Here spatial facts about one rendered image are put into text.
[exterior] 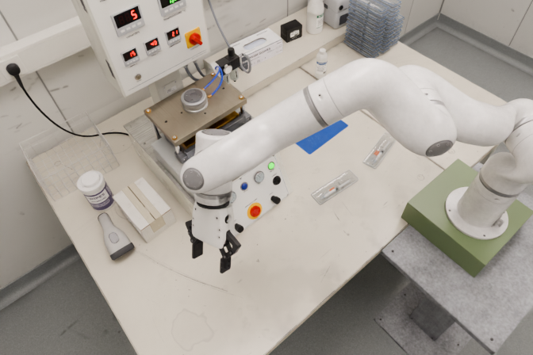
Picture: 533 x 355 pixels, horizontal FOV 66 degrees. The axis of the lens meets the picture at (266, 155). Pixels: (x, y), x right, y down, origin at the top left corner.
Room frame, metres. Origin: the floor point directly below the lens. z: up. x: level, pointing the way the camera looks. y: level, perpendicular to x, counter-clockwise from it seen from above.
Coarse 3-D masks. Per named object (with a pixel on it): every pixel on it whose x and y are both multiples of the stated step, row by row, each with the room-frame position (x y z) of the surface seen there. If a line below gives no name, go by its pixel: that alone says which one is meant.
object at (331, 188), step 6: (342, 174) 0.87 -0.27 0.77; (348, 174) 0.87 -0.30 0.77; (354, 174) 0.87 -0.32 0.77; (336, 180) 0.85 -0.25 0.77; (342, 180) 0.85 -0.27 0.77; (348, 180) 0.84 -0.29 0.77; (354, 180) 0.84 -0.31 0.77; (324, 186) 0.82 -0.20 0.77; (330, 186) 0.82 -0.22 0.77; (336, 186) 0.82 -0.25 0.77; (342, 186) 0.82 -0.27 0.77; (318, 192) 0.80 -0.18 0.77; (324, 192) 0.80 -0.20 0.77; (330, 192) 0.80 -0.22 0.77; (336, 192) 0.80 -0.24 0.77; (318, 198) 0.77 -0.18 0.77; (324, 198) 0.77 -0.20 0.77
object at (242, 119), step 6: (240, 114) 0.94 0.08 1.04; (246, 114) 0.94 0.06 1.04; (234, 120) 0.90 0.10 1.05; (240, 120) 0.91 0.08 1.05; (246, 120) 0.92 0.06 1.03; (228, 126) 0.88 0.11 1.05; (234, 126) 0.89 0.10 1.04; (240, 126) 0.91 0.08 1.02; (186, 150) 0.79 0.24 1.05; (192, 150) 0.79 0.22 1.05; (180, 156) 0.78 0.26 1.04; (186, 156) 0.78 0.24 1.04; (192, 156) 0.79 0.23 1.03
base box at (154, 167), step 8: (136, 144) 0.98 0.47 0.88; (136, 152) 1.02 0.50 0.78; (144, 152) 0.93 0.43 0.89; (144, 160) 0.97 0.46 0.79; (152, 160) 0.89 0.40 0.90; (280, 160) 0.86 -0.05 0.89; (152, 168) 0.92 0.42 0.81; (280, 168) 0.85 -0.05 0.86; (160, 176) 0.87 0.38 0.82; (168, 184) 0.83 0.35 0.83; (288, 184) 0.83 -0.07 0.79; (176, 192) 0.78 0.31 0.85; (184, 200) 0.74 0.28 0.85; (192, 208) 0.70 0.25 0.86; (192, 216) 0.73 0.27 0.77
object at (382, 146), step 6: (384, 138) 1.04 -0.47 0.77; (390, 138) 1.03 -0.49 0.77; (378, 144) 1.00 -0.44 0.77; (384, 144) 1.00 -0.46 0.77; (390, 144) 1.00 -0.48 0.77; (372, 150) 0.98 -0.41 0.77; (378, 150) 0.98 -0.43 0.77; (384, 150) 0.98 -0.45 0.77; (366, 156) 0.95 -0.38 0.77; (372, 156) 0.95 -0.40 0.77; (378, 156) 0.95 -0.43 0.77; (366, 162) 0.92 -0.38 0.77; (372, 162) 0.92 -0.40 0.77; (378, 162) 0.92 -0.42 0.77
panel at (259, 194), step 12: (264, 168) 0.82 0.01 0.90; (276, 168) 0.84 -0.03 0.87; (240, 180) 0.77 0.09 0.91; (252, 180) 0.79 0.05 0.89; (264, 180) 0.80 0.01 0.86; (240, 192) 0.75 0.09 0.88; (252, 192) 0.76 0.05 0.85; (264, 192) 0.78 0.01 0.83; (276, 192) 0.79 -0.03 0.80; (288, 192) 0.81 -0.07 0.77; (240, 204) 0.72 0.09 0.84; (252, 204) 0.74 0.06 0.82; (264, 204) 0.75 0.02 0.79; (240, 216) 0.70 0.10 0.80; (252, 216) 0.71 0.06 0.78
